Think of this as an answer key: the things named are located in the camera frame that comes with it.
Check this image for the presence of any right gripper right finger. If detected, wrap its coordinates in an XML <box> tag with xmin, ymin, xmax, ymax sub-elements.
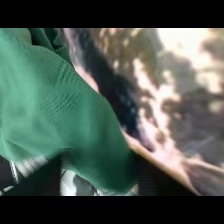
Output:
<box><xmin>136</xmin><ymin>153</ymin><xmax>200</xmax><ymax>197</ymax></box>

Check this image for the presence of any green T-shirt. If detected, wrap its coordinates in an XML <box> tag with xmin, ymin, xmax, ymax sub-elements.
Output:
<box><xmin>0</xmin><ymin>28</ymin><xmax>138</xmax><ymax>195</ymax></box>

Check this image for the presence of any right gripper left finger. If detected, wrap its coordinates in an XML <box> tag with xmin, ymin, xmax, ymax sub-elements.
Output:
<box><xmin>0</xmin><ymin>155</ymin><xmax>63</xmax><ymax>197</ymax></box>

